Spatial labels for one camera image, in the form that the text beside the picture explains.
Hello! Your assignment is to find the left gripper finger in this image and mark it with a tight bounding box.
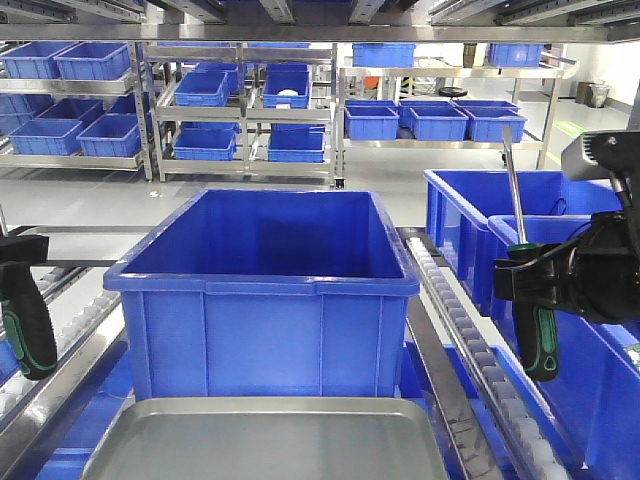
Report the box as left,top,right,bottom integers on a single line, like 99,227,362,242
0,235,49,265

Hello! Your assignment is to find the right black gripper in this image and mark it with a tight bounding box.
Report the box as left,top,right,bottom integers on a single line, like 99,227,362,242
493,211,639,324

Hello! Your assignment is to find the green black screwdriver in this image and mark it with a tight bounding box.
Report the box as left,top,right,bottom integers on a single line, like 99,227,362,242
1,220,58,381
501,125,559,382

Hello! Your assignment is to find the blue bin behind tray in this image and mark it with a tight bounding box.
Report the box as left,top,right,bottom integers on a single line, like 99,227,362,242
104,189,419,400

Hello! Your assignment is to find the large metal tray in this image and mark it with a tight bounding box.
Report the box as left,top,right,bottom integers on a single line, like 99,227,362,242
81,397,448,479

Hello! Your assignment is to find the steel roller rack frame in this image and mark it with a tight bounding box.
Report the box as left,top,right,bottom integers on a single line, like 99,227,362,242
1,227,570,479

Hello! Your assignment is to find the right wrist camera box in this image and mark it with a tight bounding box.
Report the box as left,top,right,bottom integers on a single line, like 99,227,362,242
561,130,639,181

